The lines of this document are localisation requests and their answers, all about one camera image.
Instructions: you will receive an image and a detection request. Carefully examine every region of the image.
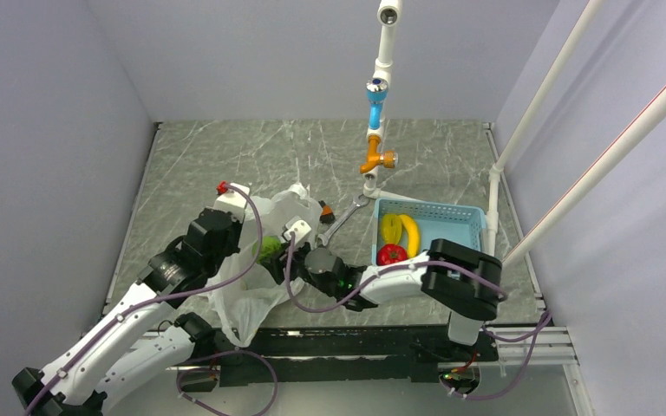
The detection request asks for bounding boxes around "red fake fruit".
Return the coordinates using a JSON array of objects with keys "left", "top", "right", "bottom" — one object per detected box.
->
[{"left": 375, "top": 244, "right": 409, "bottom": 266}]

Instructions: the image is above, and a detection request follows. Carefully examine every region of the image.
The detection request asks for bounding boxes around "yellow fake banana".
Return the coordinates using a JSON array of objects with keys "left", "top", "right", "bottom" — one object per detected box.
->
[{"left": 398, "top": 214, "right": 421, "bottom": 258}]

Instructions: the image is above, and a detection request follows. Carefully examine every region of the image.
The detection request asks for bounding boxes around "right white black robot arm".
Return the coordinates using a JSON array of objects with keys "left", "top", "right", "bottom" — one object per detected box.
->
[{"left": 260, "top": 238, "right": 508, "bottom": 360}]

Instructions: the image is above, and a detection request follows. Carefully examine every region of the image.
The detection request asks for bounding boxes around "white blue orange pipe stand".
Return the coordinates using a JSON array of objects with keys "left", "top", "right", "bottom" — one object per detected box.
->
[{"left": 359, "top": 0, "right": 416, "bottom": 201}]

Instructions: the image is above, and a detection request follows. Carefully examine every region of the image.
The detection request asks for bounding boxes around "white frame pole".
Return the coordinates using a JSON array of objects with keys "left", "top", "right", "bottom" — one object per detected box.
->
[
  {"left": 485, "top": 0, "right": 603, "bottom": 256},
  {"left": 502, "top": 84, "right": 666, "bottom": 268}
]

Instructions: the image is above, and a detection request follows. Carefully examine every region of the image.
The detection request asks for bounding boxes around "yellow fake star fruit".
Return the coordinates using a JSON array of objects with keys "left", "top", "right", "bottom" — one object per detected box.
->
[{"left": 379, "top": 213, "right": 403, "bottom": 245}]

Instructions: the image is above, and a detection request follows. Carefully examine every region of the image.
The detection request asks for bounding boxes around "white frame pole near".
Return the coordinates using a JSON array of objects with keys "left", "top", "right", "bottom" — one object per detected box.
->
[{"left": 502, "top": 84, "right": 666, "bottom": 268}]

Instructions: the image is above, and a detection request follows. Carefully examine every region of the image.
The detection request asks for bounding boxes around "light blue plastic basket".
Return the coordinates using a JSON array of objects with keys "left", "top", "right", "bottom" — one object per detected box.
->
[{"left": 370, "top": 198, "right": 486, "bottom": 264}]

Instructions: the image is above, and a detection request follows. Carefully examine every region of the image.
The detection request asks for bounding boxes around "green fake fruit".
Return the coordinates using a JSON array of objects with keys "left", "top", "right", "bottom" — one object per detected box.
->
[{"left": 257, "top": 236, "right": 284, "bottom": 264}]

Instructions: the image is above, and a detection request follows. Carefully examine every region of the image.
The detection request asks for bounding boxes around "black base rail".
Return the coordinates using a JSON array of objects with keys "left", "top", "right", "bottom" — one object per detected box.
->
[{"left": 190, "top": 324, "right": 499, "bottom": 387}]

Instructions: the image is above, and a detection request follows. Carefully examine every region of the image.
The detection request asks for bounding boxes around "black orange hex key set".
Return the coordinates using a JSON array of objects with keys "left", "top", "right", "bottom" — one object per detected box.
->
[{"left": 318, "top": 200, "right": 336, "bottom": 225}]

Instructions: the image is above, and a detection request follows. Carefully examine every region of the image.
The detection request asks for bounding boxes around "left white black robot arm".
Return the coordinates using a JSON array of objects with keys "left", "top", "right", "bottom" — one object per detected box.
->
[{"left": 11, "top": 205, "right": 245, "bottom": 415}]

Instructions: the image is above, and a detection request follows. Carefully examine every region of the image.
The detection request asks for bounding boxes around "white frame pole far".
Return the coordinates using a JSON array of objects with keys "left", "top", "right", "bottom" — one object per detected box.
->
[{"left": 485, "top": 0, "right": 603, "bottom": 256}]

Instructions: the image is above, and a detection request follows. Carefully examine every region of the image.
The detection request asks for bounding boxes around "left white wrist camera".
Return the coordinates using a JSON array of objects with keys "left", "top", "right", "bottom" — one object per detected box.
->
[{"left": 212, "top": 181, "right": 251, "bottom": 223}]

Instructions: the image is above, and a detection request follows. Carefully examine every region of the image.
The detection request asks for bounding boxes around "silver combination wrench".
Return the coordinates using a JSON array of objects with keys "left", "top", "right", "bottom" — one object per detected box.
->
[{"left": 317, "top": 194, "right": 370, "bottom": 246}]

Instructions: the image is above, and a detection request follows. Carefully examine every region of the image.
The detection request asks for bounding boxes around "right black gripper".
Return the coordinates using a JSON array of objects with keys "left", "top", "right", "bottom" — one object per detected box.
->
[{"left": 263, "top": 237, "right": 337, "bottom": 297}]

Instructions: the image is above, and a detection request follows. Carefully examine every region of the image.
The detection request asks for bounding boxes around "white plastic shopping bag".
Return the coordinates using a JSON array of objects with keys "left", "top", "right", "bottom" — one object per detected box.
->
[{"left": 206, "top": 182, "right": 322, "bottom": 347}]

